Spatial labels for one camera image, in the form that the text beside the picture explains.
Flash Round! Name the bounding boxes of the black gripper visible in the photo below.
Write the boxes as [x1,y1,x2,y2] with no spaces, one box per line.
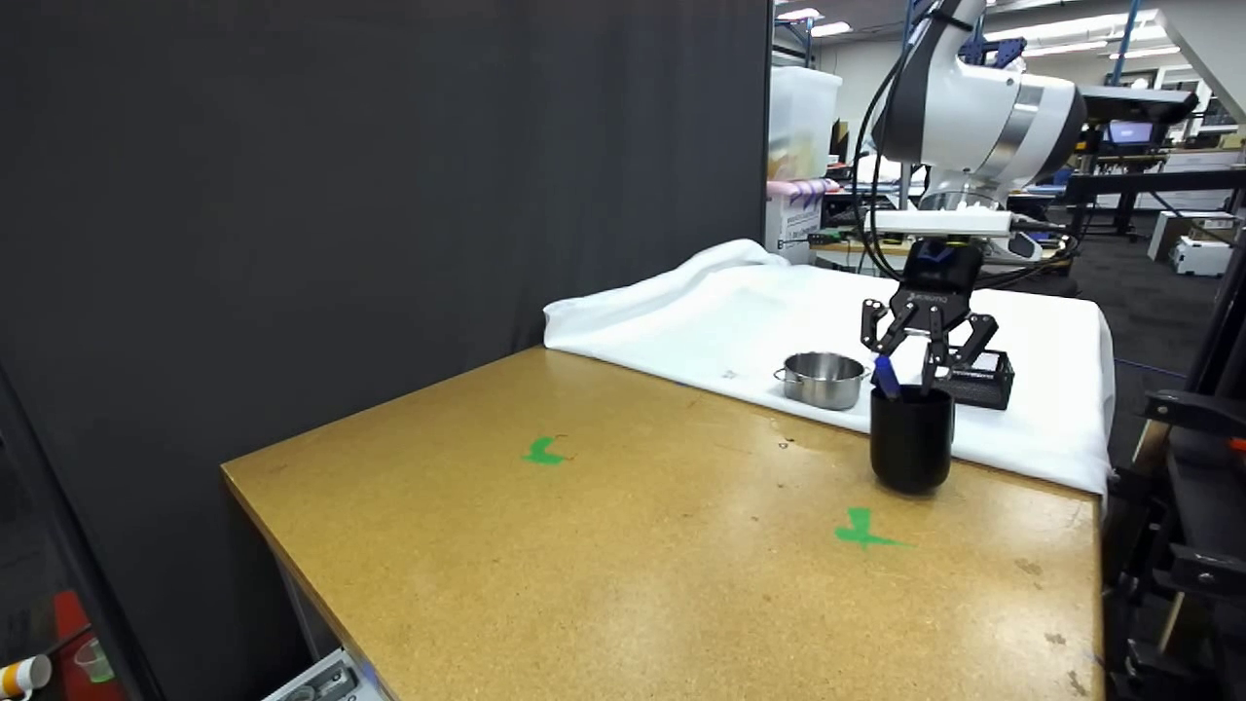
[858,233,1004,381]

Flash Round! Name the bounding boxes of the blue capped marker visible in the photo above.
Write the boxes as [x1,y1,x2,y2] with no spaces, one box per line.
[869,350,907,403]

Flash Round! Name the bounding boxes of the black cup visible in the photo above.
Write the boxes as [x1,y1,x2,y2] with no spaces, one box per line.
[869,381,957,498]

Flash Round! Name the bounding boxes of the black box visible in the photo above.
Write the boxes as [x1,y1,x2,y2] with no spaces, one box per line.
[925,347,1017,412]

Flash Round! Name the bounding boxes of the small steel bowl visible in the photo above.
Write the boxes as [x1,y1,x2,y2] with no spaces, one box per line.
[773,347,869,417]

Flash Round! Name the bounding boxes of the white cloth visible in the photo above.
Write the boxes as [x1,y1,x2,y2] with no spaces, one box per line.
[540,233,1121,498]

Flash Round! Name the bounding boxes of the translucent plastic bin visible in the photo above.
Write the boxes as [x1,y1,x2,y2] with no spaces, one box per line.
[766,63,847,258]

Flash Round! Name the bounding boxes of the white background box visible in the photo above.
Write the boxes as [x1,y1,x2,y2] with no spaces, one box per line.
[1167,230,1240,281]

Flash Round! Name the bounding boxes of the background monitor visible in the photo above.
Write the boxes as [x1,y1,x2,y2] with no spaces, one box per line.
[1100,115,1162,151]

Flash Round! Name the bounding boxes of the background work table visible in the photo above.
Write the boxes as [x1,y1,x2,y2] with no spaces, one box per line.
[1009,139,1246,247]

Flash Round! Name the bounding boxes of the black curtain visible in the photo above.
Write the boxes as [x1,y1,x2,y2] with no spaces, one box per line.
[0,0,777,701]

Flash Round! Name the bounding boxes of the red object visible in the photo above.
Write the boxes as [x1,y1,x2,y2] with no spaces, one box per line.
[49,586,104,701]

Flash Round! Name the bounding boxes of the white roll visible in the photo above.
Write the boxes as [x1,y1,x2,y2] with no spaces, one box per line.
[0,650,58,701]

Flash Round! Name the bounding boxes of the black metal frame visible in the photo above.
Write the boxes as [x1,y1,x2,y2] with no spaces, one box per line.
[1102,237,1246,701]

